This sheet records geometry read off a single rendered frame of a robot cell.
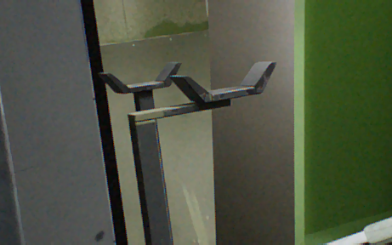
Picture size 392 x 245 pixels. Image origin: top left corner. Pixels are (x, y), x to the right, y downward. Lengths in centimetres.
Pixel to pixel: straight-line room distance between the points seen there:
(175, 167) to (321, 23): 97
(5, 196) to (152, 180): 12
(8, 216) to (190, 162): 234
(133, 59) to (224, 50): 121
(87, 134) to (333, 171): 126
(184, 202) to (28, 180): 177
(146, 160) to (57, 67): 58
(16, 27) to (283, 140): 82
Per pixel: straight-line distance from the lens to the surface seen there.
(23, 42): 118
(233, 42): 194
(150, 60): 318
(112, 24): 317
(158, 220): 63
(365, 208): 248
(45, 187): 120
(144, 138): 62
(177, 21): 326
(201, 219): 292
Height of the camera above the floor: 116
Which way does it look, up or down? 7 degrees down
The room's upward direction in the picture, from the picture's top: 7 degrees counter-clockwise
